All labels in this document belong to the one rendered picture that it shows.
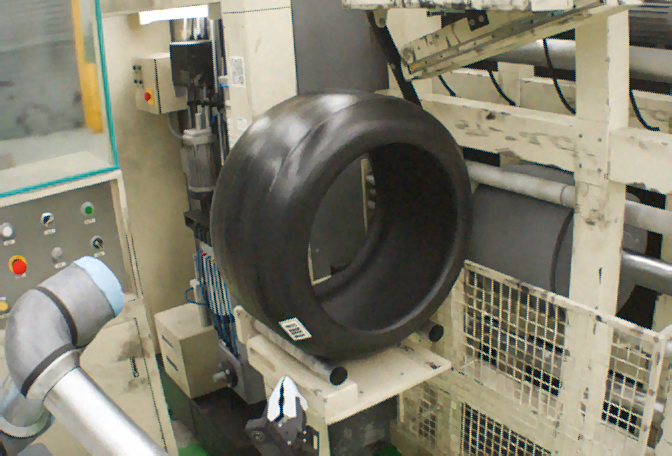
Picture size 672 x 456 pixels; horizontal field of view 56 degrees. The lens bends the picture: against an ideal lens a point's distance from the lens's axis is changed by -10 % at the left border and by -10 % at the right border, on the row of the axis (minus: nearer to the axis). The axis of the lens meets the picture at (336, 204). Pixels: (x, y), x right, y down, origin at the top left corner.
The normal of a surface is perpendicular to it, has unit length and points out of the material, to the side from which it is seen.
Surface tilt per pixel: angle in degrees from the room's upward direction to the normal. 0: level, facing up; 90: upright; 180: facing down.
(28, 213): 90
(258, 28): 90
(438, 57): 90
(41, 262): 90
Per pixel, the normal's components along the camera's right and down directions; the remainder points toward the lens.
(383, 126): 0.55, 0.04
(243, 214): -0.79, -0.10
